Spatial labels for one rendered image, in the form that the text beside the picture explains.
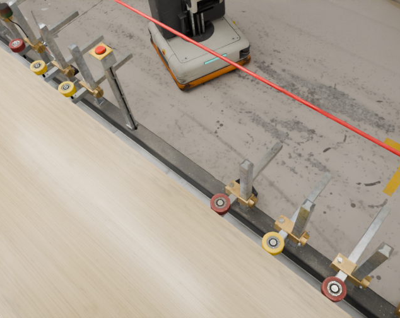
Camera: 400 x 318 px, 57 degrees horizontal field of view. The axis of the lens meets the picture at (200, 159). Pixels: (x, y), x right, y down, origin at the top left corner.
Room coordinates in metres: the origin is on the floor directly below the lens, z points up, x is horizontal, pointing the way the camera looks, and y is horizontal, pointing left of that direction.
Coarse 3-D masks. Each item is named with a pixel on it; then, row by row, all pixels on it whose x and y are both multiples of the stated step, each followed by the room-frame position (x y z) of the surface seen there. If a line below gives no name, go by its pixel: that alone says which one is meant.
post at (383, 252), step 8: (376, 248) 0.27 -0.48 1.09; (384, 248) 0.25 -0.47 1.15; (392, 248) 0.24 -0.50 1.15; (368, 256) 0.26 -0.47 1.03; (376, 256) 0.24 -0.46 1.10; (384, 256) 0.23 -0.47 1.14; (360, 264) 0.26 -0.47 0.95; (368, 264) 0.24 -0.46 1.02; (376, 264) 0.23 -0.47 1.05; (360, 272) 0.24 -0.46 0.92; (368, 272) 0.22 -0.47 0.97; (344, 280) 0.25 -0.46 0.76; (360, 280) 0.22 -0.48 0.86
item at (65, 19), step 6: (72, 12) 2.01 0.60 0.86; (66, 18) 1.96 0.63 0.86; (72, 18) 1.98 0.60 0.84; (54, 24) 1.92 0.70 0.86; (60, 24) 1.92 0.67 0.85; (54, 30) 1.89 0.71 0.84; (36, 36) 1.85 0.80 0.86; (30, 48) 1.78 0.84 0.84; (18, 54) 1.75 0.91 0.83; (24, 54) 1.76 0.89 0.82
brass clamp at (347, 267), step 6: (336, 258) 0.31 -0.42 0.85; (342, 258) 0.31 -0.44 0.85; (336, 264) 0.29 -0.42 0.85; (342, 264) 0.29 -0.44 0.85; (348, 264) 0.28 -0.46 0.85; (354, 264) 0.28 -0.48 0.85; (336, 270) 0.28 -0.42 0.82; (342, 270) 0.27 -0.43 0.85; (348, 270) 0.26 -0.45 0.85; (348, 276) 0.24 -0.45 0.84; (354, 276) 0.24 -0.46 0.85; (366, 276) 0.23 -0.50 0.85; (354, 282) 0.22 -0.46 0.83; (360, 282) 0.22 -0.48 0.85; (366, 282) 0.21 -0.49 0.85; (360, 288) 0.20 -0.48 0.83
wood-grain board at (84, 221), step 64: (0, 64) 1.61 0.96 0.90; (0, 128) 1.17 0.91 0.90; (64, 128) 1.10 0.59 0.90; (0, 192) 0.82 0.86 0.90; (64, 192) 0.76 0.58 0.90; (128, 192) 0.71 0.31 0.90; (0, 256) 0.53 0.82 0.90; (64, 256) 0.49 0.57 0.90; (128, 256) 0.44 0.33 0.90; (192, 256) 0.40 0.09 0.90; (256, 256) 0.36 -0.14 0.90
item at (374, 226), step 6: (384, 210) 0.46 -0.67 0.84; (390, 210) 0.45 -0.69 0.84; (378, 216) 0.44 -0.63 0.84; (384, 216) 0.43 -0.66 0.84; (372, 222) 0.42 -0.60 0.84; (378, 222) 0.42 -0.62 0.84; (372, 228) 0.40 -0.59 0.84; (378, 228) 0.39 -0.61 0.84; (366, 234) 0.38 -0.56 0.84; (372, 234) 0.38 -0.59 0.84; (360, 240) 0.36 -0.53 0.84; (366, 240) 0.36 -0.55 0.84; (360, 246) 0.34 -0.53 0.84; (366, 246) 0.34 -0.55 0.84; (354, 252) 0.32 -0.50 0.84; (360, 252) 0.32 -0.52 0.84; (348, 258) 0.31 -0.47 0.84; (354, 258) 0.30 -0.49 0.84; (336, 276) 0.25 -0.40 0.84; (342, 276) 0.25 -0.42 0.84
